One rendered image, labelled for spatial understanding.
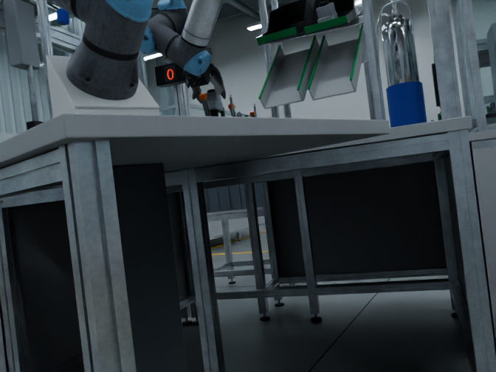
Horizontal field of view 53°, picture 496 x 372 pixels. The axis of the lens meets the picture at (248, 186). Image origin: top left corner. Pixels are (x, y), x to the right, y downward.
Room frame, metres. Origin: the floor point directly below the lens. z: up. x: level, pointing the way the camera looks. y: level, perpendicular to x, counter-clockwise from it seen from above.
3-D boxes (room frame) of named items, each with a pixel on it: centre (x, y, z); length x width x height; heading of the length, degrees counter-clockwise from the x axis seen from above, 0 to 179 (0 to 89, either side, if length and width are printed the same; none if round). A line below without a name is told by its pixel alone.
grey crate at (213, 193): (3.79, 0.00, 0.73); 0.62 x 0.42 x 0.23; 71
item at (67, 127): (1.12, 0.25, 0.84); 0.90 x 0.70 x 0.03; 44
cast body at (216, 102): (1.66, 0.08, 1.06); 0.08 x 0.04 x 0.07; 160
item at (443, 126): (2.07, -0.06, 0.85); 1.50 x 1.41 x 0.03; 71
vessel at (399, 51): (2.21, -0.75, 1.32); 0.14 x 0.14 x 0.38
